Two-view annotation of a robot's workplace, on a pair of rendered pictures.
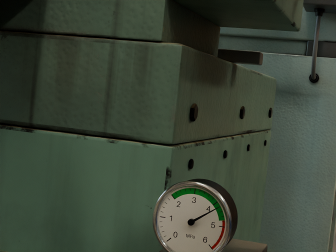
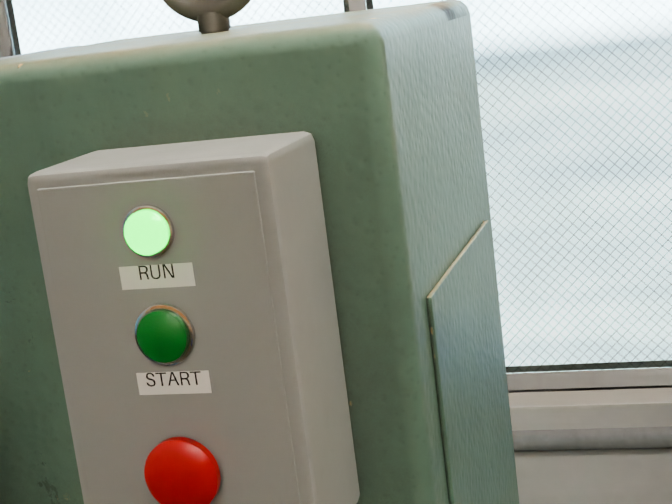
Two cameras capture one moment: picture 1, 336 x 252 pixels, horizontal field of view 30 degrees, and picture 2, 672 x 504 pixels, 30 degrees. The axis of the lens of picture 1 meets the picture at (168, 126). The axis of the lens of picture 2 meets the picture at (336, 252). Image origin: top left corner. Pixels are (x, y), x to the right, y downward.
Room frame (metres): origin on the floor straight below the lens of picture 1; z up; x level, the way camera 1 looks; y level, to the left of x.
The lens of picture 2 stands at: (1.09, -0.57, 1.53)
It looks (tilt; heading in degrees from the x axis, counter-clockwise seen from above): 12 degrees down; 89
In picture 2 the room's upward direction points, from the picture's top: 7 degrees counter-clockwise
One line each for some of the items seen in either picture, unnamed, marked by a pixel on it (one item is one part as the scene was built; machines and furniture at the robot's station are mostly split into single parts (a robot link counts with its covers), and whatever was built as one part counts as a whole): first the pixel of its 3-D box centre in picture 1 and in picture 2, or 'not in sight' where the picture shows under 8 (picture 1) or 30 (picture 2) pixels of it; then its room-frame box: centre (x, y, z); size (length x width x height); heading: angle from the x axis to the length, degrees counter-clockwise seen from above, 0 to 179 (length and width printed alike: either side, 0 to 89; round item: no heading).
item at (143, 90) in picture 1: (89, 85); not in sight; (0.89, 0.12, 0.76); 0.57 x 0.45 x 0.09; 162
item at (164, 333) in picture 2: not in sight; (162, 336); (1.02, -0.11, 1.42); 0.02 x 0.01 x 0.02; 162
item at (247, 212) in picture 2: not in sight; (201, 347); (1.03, -0.08, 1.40); 0.10 x 0.06 x 0.16; 162
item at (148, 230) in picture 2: not in sight; (146, 232); (1.02, -0.11, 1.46); 0.02 x 0.01 x 0.02; 162
